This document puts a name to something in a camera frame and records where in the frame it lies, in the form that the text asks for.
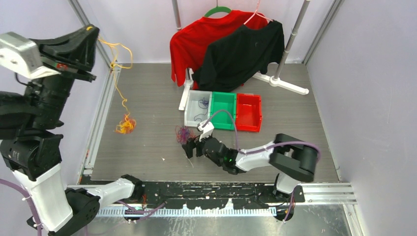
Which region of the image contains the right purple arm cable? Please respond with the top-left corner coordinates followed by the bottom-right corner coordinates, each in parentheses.
top-left (201, 109), bottom-right (322, 223)

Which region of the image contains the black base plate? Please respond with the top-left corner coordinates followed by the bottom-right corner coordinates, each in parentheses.
top-left (122, 181), bottom-right (290, 210)

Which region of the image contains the black t-shirt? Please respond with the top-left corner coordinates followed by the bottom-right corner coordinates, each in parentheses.
top-left (193, 21), bottom-right (285, 92)

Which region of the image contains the red plastic bin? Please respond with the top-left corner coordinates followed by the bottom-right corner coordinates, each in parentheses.
top-left (235, 93), bottom-right (263, 132)

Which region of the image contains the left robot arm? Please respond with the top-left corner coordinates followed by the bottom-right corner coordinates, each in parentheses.
top-left (0, 25), bottom-right (144, 236)

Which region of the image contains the green plastic bin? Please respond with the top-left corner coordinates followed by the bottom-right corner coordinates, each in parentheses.
top-left (209, 92), bottom-right (237, 130)

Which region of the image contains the white clothes rack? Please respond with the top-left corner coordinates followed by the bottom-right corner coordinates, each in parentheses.
top-left (178, 0), bottom-right (310, 111)

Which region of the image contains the red t-shirt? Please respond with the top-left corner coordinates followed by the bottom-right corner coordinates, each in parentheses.
top-left (170, 10), bottom-right (253, 86)

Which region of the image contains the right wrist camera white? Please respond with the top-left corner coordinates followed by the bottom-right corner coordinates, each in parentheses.
top-left (197, 120), bottom-right (214, 141)

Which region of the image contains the green clothes hanger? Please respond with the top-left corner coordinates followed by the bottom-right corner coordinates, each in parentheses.
top-left (204, 1), bottom-right (232, 17)

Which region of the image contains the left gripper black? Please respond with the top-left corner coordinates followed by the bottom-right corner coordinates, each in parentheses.
top-left (31, 22), bottom-right (102, 126)

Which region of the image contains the white plastic bin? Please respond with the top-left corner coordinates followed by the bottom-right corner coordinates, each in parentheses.
top-left (184, 90), bottom-right (212, 127)

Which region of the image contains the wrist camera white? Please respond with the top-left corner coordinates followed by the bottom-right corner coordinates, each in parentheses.
top-left (197, 120), bottom-right (214, 141)
top-left (0, 31), bottom-right (60, 79)

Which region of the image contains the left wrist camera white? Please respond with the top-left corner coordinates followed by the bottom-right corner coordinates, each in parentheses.
top-left (0, 31), bottom-right (60, 79)

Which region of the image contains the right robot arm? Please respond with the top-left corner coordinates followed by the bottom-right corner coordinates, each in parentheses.
top-left (181, 133), bottom-right (321, 202)

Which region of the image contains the purple red cable bundle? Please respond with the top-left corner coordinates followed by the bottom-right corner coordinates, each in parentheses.
top-left (175, 125), bottom-right (197, 145)

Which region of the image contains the pink clothes hanger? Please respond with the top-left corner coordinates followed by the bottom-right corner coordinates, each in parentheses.
top-left (243, 0), bottom-right (272, 25)

